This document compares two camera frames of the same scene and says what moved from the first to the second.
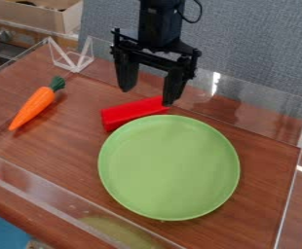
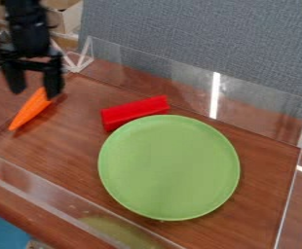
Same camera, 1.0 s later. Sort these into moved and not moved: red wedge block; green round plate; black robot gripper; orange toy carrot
Moved: black robot gripper
Not moved: orange toy carrot; green round plate; red wedge block
